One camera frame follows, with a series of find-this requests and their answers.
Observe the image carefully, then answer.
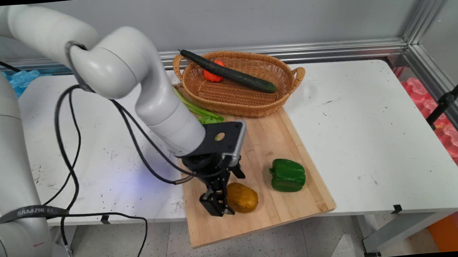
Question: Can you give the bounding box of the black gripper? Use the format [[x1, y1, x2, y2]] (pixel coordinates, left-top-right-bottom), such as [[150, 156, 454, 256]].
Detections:
[[180, 150, 249, 220]]

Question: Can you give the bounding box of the brown potato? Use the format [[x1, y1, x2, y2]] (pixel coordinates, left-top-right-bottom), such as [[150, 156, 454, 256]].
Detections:
[[225, 181, 259, 214]]

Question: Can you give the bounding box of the dark green cucumber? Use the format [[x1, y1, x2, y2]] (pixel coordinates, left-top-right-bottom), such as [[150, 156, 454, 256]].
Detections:
[[179, 43, 278, 99]]

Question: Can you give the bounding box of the green bell pepper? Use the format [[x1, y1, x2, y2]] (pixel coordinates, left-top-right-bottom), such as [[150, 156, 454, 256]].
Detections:
[[268, 157, 307, 194]]

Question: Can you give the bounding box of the green celery bunch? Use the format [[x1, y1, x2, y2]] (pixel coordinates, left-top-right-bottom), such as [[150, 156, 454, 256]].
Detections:
[[172, 83, 225, 127]]

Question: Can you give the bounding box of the wooden cutting board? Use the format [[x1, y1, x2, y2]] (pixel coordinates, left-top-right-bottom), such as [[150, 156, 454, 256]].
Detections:
[[173, 72, 338, 250]]

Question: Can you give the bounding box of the woven wicker basket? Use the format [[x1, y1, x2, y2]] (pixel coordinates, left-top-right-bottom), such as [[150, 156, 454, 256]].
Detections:
[[172, 45, 308, 123]]

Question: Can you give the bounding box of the red orange tomato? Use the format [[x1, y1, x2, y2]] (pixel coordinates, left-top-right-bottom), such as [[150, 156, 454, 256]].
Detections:
[[202, 59, 226, 83]]

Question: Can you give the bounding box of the grey table leg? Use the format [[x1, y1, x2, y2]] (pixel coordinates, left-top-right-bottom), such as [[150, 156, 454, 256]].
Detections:
[[360, 208, 458, 257]]

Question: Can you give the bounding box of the blue plastic bag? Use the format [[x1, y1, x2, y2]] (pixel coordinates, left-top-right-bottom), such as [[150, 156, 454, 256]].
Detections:
[[1, 68, 44, 99]]

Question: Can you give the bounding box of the black tripod stand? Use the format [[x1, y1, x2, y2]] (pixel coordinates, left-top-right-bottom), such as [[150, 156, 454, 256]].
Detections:
[[423, 71, 458, 131]]

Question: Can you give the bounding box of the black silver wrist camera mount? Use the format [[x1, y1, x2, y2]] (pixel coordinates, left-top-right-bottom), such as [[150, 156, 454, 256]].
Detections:
[[188, 119, 250, 170]]

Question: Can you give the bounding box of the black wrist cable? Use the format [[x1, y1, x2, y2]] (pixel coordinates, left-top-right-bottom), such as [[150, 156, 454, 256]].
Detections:
[[109, 93, 196, 189]]

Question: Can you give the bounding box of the black cable to floor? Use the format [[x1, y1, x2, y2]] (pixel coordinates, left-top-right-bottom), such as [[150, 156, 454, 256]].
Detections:
[[48, 208, 151, 257]]

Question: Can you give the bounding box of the thin black cable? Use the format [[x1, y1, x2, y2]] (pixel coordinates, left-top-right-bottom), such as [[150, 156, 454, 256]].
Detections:
[[35, 89, 87, 206]]

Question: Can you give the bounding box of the aluminium frame rail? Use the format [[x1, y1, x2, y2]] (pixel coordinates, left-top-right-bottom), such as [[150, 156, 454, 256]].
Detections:
[[0, 33, 410, 84]]

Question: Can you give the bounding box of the thick black cable white label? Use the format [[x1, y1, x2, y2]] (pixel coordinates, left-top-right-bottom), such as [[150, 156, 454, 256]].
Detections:
[[50, 84, 94, 257]]

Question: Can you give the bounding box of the grey Samzhe velcro strap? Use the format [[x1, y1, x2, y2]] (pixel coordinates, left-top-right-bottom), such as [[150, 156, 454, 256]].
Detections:
[[0, 203, 70, 225]]

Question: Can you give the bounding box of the aluminium frame corner post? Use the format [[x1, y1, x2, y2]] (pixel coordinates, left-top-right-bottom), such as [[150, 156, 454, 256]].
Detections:
[[399, 0, 458, 157]]

